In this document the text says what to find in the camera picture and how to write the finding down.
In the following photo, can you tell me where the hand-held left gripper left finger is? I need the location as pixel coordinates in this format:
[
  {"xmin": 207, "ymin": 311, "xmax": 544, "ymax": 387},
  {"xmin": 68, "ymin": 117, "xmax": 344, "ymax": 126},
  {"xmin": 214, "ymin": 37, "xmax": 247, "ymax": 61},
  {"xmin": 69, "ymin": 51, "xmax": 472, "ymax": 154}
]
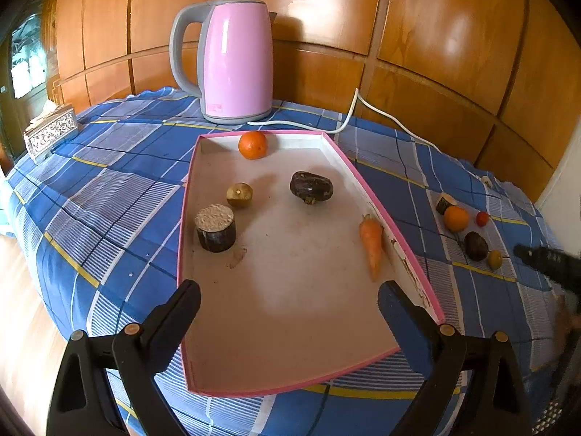
[{"xmin": 46, "ymin": 280, "xmax": 202, "ymax": 436}]

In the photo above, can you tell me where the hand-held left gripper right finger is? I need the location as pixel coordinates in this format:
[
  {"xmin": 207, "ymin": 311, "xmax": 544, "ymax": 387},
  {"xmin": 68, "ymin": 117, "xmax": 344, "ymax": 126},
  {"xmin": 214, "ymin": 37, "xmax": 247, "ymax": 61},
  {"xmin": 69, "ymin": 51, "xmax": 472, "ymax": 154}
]
[{"xmin": 378, "ymin": 280, "xmax": 532, "ymax": 436}]

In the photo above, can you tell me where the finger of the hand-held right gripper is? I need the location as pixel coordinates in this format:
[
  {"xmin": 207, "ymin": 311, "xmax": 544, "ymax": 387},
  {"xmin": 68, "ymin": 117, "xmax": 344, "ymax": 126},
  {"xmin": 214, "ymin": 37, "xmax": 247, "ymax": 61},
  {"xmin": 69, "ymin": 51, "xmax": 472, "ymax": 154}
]
[{"xmin": 514, "ymin": 244, "xmax": 581, "ymax": 296}]

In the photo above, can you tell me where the dark round fruit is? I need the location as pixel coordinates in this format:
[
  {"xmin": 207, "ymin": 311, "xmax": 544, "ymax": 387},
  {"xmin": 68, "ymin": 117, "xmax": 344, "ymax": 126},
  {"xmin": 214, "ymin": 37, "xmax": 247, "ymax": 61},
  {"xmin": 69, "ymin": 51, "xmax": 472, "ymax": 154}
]
[{"xmin": 464, "ymin": 231, "xmax": 489, "ymax": 262}]

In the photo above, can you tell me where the small carrot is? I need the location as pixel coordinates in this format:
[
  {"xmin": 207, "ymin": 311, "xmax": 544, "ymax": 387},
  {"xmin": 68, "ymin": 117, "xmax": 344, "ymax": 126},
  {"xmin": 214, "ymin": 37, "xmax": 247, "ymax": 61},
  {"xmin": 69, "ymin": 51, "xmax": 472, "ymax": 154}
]
[{"xmin": 359, "ymin": 214, "xmax": 386, "ymax": 282}]

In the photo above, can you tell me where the large orange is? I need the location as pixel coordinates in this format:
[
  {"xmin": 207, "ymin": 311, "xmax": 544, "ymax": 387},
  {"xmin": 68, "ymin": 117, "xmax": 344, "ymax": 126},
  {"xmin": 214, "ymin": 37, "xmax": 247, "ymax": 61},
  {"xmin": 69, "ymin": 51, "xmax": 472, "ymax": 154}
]
[{"xmin": 443, "ymin": 206, "xmax": 470, "ymax": 232}]

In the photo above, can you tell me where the dark-skinned cut root cylinder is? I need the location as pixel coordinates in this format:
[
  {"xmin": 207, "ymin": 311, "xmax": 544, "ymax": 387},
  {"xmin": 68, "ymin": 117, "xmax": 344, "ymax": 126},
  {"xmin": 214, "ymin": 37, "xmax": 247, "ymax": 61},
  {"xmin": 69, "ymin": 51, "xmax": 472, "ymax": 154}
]
[{"xmin": 195, "ymin": 204, "xmax": 237, "ymax": 253}]

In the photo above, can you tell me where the pink shallow cardboard tray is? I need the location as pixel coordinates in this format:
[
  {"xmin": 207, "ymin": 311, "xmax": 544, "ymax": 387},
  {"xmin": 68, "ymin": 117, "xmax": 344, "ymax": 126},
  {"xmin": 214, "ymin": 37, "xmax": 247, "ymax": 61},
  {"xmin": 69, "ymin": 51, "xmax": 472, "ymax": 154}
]
[{"xmin": 176, "ymin": 130, "xmax": 446, "ymax": 397}]

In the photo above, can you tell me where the dark oblong fruit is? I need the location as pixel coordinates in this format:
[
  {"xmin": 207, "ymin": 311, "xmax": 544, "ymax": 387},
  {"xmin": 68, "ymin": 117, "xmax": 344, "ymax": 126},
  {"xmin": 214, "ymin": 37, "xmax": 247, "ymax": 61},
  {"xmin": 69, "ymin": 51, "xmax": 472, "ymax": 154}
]
[{"xmin": 290, "ymin": 171, "xmax": 334, "ymax": 205}]

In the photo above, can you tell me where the small orange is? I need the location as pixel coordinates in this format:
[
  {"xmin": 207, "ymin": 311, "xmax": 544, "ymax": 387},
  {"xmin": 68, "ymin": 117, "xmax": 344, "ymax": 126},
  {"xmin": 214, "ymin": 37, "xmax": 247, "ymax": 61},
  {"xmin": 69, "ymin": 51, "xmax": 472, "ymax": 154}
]
[{"xmin": 238, "ymin": 131, "xmax": 268, "ymax": 161}]

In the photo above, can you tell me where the blue plaid blanket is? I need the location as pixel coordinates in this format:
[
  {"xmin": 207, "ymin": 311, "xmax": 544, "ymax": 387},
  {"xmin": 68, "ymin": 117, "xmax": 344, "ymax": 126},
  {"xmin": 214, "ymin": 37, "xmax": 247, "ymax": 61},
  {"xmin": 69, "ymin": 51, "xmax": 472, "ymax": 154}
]
[{"xmin": 7, "ymin": 86, "xmax": 568, "ymax": 436}]

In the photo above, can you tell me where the silver patterned tissue box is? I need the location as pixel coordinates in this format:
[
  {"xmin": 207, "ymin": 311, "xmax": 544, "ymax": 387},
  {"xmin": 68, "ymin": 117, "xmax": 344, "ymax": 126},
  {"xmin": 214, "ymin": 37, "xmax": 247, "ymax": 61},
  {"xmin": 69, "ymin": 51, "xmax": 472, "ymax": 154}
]
[{"xmin": 23, "ymin": 102, "xmax": 79, "ymax": 165}]

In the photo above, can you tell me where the wooden wardrobe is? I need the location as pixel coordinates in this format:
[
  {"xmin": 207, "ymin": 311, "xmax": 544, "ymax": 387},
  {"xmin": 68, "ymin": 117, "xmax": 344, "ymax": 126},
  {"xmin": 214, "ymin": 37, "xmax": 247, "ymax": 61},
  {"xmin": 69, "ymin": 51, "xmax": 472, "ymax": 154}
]
[{"xmin": 45, "ymin": 0, "xmax": 581, "ymax": 205}]

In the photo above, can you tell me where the pink electric kettle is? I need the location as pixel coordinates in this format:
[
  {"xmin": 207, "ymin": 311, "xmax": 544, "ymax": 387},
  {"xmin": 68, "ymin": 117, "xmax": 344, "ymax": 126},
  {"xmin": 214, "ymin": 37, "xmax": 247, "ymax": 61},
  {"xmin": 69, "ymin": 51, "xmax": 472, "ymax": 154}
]
[{"xmin": 169, "ymin": 0, "xmax": 279, "ymax": 125}]

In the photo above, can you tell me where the wooden door with glass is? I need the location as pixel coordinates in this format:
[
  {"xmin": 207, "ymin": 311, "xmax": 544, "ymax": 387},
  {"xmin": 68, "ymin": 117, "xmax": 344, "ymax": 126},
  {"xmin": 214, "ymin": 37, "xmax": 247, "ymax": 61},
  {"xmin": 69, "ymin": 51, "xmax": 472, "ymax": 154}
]
[{"xmin": 0, "ymin": 0, "xmax": 48, "ymax": 160}]

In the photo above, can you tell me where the white power cable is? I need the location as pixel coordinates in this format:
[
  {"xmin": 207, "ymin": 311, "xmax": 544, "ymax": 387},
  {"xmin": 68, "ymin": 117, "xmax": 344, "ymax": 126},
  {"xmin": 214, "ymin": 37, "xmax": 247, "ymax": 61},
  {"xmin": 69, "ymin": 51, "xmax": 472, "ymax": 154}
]
[{"xmin": 247, "ymin": 88, "xmax": 495, "ymax": 187}]

